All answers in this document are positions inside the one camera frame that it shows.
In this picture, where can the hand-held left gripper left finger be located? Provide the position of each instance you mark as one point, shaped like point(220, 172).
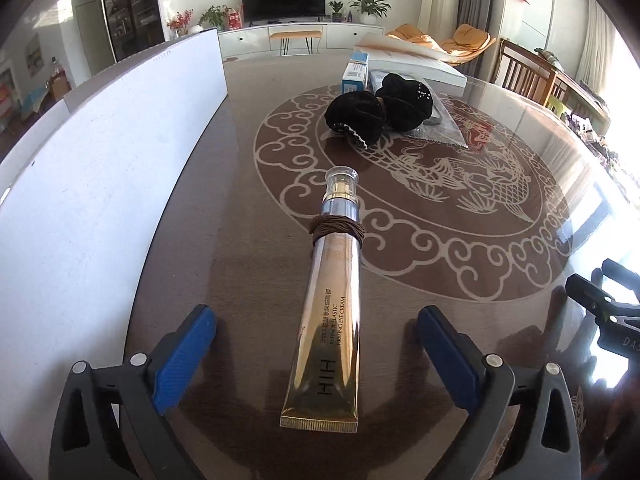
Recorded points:
point(182, 360)

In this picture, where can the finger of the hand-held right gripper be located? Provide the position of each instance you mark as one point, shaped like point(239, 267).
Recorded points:
point(587, 290)
point(620, 271)

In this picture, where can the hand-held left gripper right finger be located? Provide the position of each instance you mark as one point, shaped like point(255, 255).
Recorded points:
point(447, 360)

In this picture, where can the gold cream tube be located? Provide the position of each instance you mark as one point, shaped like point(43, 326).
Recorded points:
point(330, 340)

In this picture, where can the white storage box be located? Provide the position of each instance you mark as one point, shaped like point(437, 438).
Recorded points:
point(100, 185)

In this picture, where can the green stool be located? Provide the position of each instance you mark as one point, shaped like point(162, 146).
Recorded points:
point(557, 105)

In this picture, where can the wooden side table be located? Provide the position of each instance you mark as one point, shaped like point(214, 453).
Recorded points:
point(580, 90)

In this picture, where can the clear plastic bag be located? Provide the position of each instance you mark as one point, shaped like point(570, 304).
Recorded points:
point(447, 125)

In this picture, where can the wooden slatted chair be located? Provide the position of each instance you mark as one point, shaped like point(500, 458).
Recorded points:
point(525, 72)

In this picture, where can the white curtain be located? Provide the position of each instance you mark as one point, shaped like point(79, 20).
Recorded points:
point(602, 45)

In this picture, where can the beaded black scrunchie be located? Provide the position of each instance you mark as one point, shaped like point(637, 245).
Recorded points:
point(405, 102)

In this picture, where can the plain black scrunchie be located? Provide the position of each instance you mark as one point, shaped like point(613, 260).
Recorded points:
point(352, 112)

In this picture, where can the orange rocking chair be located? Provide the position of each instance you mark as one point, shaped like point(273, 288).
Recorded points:
point(465, 40)

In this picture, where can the flat white box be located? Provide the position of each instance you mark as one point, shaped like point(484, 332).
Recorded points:
point(420, 67)

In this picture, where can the blue and white carton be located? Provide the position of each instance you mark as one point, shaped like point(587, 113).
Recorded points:
point(354, 72)

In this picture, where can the white television cabinet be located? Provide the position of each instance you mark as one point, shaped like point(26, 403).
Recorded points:
point(250, 40)

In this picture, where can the round white vase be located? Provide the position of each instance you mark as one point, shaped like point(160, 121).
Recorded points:
point(195, 29)

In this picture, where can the red flower bouquet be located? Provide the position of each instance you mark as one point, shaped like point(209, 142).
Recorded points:
point(179, 21)

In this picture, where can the red gift box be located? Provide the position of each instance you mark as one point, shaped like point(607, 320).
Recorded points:
point(234, 20)

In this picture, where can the wooden stool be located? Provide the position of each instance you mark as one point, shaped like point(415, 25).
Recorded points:
point(295, 35)

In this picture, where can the bushy green potted plant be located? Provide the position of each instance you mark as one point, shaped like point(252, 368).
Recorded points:
point(215, 16)

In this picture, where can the large leafy potted plant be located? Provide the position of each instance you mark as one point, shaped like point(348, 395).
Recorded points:
point(370, 7)

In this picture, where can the dark glass bookcase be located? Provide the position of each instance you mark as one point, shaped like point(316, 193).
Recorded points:
point(130, 5)

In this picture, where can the small potted plant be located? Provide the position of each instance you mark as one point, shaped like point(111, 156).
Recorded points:
point(336, 9)

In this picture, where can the black television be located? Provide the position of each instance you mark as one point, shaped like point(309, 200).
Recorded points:
point(282, 0)

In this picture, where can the framed wall picture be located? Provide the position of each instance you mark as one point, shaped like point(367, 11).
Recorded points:
point(33, 49)

